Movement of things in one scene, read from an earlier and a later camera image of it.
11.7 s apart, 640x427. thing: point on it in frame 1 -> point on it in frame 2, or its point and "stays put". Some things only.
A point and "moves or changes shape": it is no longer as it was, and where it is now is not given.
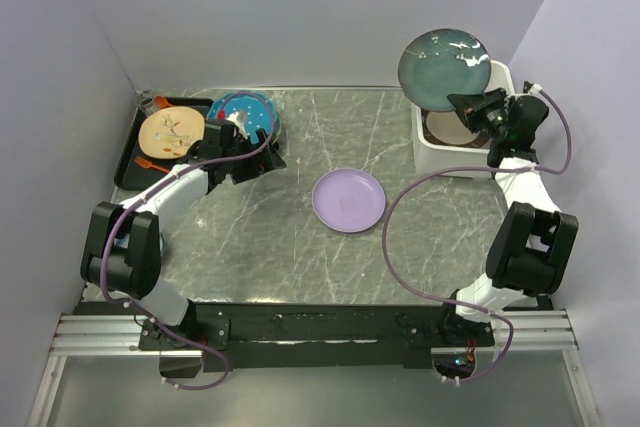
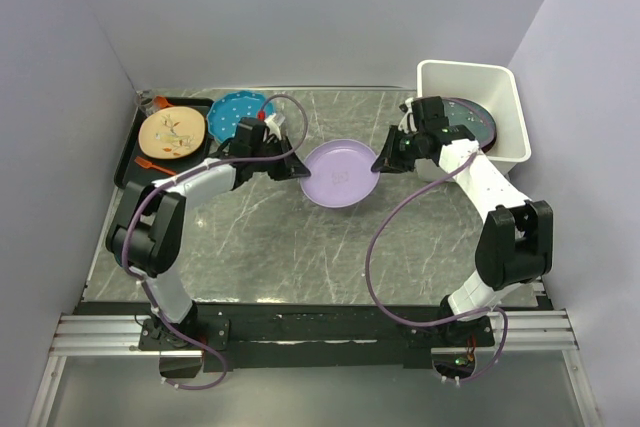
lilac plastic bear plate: x=348 y=200 -> x=341 y=174
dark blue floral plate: x=437 y=63 moves or changes shape
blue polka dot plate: x=254 y=111 stays put
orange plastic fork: x=148 y=164 stays put
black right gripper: x=469 y=102 -> x=385 y=163
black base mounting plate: x=304 y=337 stays put
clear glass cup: x=146 y=101 stays put
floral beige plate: x=171 y=132 stays put
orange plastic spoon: x=160 y=102 stays put
